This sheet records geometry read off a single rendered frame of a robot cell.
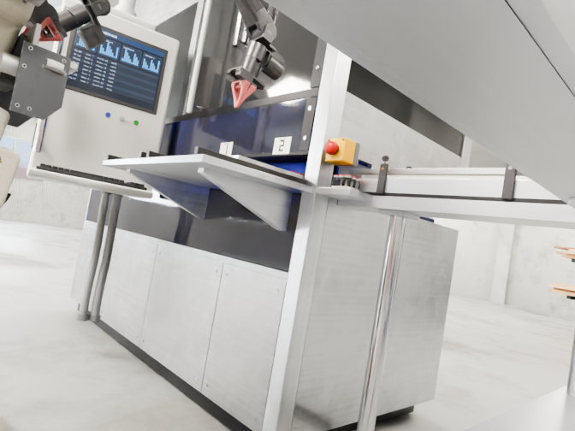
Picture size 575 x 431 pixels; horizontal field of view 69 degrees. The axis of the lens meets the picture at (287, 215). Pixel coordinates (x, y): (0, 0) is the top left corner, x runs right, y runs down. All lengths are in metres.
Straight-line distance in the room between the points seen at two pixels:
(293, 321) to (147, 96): 1.26
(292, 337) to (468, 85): 1.08
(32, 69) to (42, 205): 11.65
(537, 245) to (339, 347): 10.53
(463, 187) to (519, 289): 10.70
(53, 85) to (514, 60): 1.02
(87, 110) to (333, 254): 1.23
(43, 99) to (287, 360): 0.95
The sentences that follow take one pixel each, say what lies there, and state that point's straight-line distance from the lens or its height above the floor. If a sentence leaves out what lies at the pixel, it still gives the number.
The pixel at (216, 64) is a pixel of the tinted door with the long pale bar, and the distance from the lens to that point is 2.02.
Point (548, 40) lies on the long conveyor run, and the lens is 0.29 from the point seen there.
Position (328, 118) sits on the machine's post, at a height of 1.10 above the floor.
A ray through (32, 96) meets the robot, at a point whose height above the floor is 0.93.
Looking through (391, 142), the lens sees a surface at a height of 1.12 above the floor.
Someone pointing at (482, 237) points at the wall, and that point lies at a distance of 11.91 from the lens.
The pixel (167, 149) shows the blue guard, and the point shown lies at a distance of 2.19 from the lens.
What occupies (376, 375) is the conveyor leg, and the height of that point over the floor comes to 0.36.
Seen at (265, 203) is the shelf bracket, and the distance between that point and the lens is 1.29.
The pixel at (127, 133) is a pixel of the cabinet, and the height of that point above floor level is 1.05.
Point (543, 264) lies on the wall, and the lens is 11.83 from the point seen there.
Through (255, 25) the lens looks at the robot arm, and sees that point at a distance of 1.40.
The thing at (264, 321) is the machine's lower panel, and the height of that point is 0.43.
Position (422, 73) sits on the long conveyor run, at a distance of 0.33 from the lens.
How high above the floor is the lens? 0.71
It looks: 3 degrees up
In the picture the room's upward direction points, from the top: 10 degrees clockwise
